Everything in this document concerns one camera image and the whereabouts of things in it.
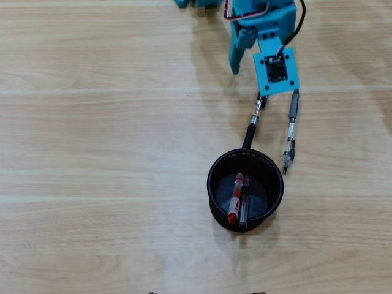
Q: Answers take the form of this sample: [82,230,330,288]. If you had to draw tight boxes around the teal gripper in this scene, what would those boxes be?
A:
[228,0,298,75]

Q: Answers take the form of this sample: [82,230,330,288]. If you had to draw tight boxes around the red and white pen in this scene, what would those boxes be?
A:
[227,173,245,225]

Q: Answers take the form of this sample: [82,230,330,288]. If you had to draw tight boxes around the clear pen black cap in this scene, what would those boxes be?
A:
[238,176,251,233]

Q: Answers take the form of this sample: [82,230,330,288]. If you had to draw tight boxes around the black gel pen clear end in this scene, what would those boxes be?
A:
[281,89,301,176]

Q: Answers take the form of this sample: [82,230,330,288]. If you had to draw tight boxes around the black pen chrome tip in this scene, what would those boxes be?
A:
[241,92,269,150]

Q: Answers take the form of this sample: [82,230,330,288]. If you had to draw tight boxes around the black mesh pen holder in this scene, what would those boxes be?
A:
[206,148,284,233]

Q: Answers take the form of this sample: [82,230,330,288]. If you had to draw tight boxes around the teal camera mount plate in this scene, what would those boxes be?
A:
[252,29,300,95]

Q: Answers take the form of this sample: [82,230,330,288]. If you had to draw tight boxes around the black camera board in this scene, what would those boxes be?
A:
[264,56,289,83]

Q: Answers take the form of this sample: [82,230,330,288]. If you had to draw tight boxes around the red white servo wires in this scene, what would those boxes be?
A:
[224,0,272,22]

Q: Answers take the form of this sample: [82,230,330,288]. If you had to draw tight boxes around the black camera cable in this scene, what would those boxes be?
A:
[277,0,307,58]

